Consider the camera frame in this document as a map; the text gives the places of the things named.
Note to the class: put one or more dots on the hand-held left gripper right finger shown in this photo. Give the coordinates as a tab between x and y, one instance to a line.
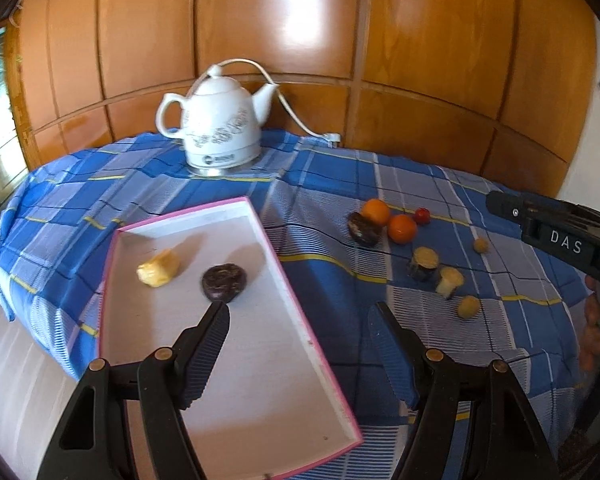
392	360

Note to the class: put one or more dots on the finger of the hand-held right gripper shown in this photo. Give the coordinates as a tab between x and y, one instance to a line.
505	205

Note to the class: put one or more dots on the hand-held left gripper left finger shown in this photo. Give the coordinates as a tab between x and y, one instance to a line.
207	355

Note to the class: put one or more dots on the pink shallow box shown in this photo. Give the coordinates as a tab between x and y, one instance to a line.
260	350

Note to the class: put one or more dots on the red cherry tomato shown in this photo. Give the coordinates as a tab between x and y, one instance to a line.
421	216

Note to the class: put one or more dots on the small yellow round fruit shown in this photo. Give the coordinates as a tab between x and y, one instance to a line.
481	245
469	307

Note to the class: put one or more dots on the orange tangerine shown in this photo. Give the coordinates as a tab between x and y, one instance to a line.
402	229
376	211

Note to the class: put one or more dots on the person's right hand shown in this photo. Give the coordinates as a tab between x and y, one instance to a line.
592	340

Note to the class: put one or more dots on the yellow cake piece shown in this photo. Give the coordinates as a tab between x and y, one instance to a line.
157	268

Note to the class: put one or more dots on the blue plaid tablecloth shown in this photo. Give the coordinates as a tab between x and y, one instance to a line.
330	280

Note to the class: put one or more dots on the dark chocolate pastry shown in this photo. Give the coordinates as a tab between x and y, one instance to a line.
362	232

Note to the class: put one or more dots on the white ceramic electric kettle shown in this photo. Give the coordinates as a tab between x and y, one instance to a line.
220	125

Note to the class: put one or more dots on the wooden framed window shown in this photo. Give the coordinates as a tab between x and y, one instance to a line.
0	160

